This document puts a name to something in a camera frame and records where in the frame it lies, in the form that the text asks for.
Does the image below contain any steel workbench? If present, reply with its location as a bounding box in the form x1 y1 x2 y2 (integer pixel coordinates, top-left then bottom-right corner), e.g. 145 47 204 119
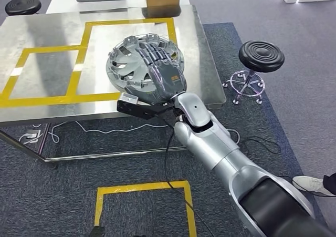
0 4 227 170

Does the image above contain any black camera bracket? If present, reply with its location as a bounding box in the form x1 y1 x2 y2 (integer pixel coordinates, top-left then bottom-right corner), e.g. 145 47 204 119
117 99 177 120
87 225 105 237

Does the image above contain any white power strip cable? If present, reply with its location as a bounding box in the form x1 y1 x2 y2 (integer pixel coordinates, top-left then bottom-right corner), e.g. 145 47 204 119
48 119 240 146

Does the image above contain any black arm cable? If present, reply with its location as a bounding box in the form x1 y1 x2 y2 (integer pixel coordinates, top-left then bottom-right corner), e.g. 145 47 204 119
157 112 216 237

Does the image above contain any black right camera bracket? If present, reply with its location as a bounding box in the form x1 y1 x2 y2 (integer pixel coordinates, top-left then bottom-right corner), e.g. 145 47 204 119
117 99 177 120

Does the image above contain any black stool chrome base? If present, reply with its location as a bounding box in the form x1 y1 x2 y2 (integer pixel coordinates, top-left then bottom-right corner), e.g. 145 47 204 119
5 0 42 16
222 40 286 106

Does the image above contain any silver wheel hubcap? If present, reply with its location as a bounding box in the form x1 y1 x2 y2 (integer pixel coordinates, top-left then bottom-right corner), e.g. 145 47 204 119
105 33 186 99

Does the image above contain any black floor cable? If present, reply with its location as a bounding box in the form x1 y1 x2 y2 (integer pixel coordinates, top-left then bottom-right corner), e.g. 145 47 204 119
240 135 336 199

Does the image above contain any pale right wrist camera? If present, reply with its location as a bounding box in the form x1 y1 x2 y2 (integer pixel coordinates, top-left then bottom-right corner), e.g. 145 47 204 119
120 92 139 105

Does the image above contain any black left camera bracket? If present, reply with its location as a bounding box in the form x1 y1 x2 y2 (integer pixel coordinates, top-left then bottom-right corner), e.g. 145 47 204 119
87 225 105 237

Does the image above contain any person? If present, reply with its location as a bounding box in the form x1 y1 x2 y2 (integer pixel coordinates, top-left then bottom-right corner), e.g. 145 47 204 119
292 172 336 198

